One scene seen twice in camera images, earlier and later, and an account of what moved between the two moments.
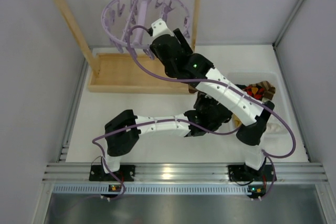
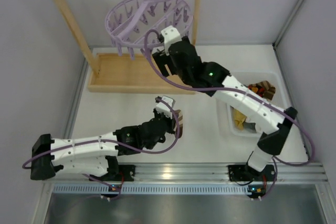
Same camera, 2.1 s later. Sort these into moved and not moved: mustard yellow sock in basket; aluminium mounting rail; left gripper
Moved: left gripper
Not moved: mustard yellow sock in basket; aluminium mounting rail
